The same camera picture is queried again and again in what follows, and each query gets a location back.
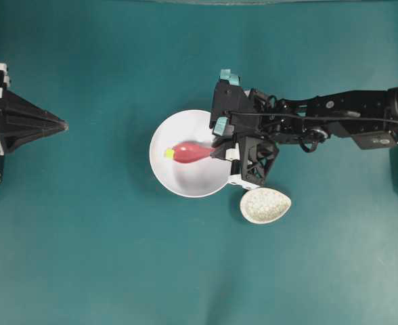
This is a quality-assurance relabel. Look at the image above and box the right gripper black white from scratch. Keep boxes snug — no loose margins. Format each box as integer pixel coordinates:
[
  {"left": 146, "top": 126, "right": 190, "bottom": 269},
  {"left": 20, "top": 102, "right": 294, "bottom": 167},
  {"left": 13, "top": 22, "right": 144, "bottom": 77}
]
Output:
[{"left": 210, "top": 89, "right": 279, "bottom": 190}]

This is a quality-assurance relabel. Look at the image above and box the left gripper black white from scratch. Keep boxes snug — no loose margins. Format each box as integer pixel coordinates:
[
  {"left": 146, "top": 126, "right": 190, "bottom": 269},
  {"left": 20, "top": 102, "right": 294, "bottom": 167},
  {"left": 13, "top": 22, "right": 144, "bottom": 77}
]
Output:
[{"left": 0, "top": 63, "right": 68, "bottom": 183}]

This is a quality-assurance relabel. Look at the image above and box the pink plastic spoon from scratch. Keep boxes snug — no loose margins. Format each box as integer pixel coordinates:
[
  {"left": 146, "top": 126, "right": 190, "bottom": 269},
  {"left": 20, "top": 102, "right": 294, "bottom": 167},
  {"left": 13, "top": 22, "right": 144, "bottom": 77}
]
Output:
[{"left": 172, "top": 142, "right": 215, "bottom": 164}]

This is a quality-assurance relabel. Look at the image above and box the yellow hexagonal prism block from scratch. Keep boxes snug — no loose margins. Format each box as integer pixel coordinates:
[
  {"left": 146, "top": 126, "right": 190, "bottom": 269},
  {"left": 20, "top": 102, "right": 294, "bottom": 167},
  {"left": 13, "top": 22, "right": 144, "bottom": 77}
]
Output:
[{"left": 164, "top": 148, "right": 175, "bottom": 160}]

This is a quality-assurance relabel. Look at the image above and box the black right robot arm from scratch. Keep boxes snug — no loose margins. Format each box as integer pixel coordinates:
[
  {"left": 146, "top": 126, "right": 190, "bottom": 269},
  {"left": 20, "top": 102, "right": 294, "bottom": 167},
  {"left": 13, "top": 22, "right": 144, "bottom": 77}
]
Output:
[{"left": 209, "top": 80, "right": 398, "bottom": 190}]

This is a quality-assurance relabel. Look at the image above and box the white round bowl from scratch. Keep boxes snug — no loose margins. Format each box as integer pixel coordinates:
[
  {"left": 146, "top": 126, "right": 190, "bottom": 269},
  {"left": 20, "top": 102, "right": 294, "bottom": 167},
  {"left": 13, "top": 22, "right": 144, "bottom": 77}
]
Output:
[{"left": 149, "top": 110, "right": 231, "bottom": 198}]

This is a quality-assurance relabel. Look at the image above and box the speckled ceramic spoon rest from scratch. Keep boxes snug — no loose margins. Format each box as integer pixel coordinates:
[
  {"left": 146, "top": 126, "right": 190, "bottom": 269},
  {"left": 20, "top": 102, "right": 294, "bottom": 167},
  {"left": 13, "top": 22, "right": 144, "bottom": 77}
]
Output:
[{"left": 240, "top": 188, "right": 292, "bottom": 225}]

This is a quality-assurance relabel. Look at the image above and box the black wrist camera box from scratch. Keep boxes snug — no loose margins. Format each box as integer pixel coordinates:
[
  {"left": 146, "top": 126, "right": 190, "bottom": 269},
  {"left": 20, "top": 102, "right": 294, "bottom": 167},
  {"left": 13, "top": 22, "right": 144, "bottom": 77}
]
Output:
[{"left": 209, "top": 69, "right": 258, "bottom": 137}]

